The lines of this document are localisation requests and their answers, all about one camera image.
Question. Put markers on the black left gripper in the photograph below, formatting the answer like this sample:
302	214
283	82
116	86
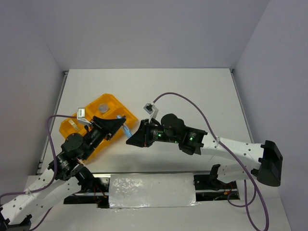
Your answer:
108	127

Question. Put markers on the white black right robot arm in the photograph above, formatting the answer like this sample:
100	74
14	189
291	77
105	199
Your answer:
253	160

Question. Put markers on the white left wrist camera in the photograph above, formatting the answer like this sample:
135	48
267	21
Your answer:
81	117

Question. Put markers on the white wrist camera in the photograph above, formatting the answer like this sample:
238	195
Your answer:
152	110
81	117

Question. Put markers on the blue highlighter pen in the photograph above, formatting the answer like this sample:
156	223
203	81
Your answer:
126	130

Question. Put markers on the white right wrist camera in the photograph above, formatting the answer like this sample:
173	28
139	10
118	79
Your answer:
152	110

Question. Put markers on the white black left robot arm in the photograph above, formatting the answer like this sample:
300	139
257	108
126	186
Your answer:
65	175

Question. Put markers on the silver foil covered panel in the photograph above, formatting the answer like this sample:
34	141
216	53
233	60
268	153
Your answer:
152	190

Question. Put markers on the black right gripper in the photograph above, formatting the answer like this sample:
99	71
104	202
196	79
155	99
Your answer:
142	137

